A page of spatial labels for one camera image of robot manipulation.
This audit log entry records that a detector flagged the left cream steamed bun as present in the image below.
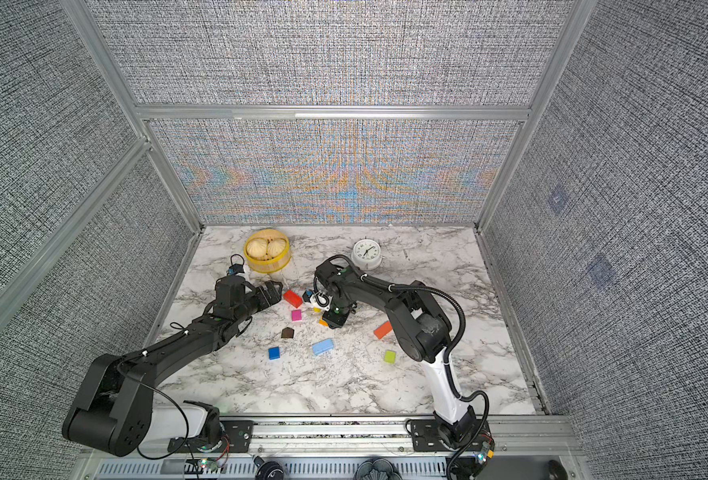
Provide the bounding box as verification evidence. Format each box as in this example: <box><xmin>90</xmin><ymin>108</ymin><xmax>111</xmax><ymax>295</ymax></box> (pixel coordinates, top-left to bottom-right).
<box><xmin>245</xmin><ymin>238</ymin><xmax>268</xmax><ymax>260</ymax></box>

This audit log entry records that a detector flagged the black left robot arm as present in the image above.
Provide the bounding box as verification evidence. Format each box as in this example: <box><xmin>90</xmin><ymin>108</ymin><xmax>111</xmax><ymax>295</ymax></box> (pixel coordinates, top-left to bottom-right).
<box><xmin>62</xmin><ymin>275</ymin><xmax>283</xmax><ymax>457</ymax></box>

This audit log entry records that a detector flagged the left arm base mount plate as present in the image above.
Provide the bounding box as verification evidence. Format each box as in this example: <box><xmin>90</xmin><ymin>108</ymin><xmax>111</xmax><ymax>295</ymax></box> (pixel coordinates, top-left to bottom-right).
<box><xmin>168</xmin><ymin>419</ymin><xmax>255</xmax><ymax>454</ymax></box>

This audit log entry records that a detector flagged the red wood block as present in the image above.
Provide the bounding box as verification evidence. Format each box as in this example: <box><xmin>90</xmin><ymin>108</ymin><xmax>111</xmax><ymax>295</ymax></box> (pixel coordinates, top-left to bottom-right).
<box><xmin>283</xmin><ymin>290</ymin><xmax>304</xmax><ymax>309</ymax></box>

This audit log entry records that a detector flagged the white round alarm clock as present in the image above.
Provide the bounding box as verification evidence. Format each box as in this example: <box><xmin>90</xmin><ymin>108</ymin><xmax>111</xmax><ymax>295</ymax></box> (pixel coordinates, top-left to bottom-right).
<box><xmin>352</xmin><ymin>238</ymin><xmax>383</xmax><ymax>271</ymax></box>

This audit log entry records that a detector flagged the cream steamed bun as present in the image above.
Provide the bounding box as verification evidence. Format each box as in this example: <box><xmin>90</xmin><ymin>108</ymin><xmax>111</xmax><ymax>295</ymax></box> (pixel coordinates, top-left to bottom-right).
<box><xmin>245</xmin><ymin>238</ymin><xmax>268</xmax><ymax>260</ymax></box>
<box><xmin>266</xmin><ymin>238</ymin><xmax>287</xmax><ymax>259</ymax></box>

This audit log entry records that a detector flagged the right cream steamed bun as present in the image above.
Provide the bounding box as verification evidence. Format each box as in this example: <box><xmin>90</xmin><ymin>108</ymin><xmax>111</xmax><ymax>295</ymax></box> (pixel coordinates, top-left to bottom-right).
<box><xmin>266</xmin><ymin>238</ymin><xmax>287</xmax><ymax>259</ymax></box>

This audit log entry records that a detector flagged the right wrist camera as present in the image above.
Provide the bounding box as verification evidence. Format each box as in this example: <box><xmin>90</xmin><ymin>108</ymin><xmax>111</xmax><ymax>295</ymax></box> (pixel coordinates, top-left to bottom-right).
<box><xmin>302</xmin><ymin>289</ymin><xmax>331</xmax><ymax>311</ymax></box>

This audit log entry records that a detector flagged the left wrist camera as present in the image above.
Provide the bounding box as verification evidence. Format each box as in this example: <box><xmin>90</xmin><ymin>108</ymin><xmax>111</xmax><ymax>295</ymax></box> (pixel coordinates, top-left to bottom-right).
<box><xmin>223</xmin><ymin>264</ymin><xmax>248</xmax><ymax>287</ymax></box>

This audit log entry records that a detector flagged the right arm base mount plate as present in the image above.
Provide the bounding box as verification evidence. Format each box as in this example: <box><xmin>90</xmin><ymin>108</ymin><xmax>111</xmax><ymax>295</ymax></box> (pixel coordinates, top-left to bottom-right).
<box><xmin>405</xmin><ymin>417</ymin><xmax>495</xmax><ymax>452</ymax></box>

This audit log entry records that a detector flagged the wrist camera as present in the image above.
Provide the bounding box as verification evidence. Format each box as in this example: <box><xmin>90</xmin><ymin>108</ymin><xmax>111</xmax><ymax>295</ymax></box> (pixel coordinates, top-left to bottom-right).
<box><xmin>223</xmin><ymin>264</ymin><xmax>248</xmax><ymax>287</ymax></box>
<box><xmin>302</xmin><ymin>289</ymin><xmax>331</xmax><ymax>311</ymax></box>

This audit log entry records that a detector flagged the yellow rimmed wooden steamer basket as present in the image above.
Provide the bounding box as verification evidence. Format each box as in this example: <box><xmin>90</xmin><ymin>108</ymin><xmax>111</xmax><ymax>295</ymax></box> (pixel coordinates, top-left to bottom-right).
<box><xmin>243</xmin><ymin>229</ymin><xmax>292</xmax><ymax>274</ymax></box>

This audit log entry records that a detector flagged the light blue wood block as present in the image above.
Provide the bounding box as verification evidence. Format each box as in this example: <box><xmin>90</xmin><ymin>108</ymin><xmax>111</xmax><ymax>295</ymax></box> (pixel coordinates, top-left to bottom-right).
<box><xmin>312</xmin><ymin>338</ymin><xmax>335</xmax><ymax>356</ymax></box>

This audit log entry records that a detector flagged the orange-red wood block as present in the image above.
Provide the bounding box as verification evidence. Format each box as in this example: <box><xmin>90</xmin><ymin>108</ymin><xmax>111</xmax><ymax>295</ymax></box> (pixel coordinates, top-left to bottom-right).
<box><xmin>374</xmin><ymin>321</ymin><xmax>393</xmax><ymax>340</ymax></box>

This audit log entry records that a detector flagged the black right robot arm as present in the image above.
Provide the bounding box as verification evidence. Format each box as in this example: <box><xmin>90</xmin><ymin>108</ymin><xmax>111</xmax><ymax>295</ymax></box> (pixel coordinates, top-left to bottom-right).
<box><xmin>311</xmin><ymin>254</ymin><xmax>490</xmax><ymax>451</ymax></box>

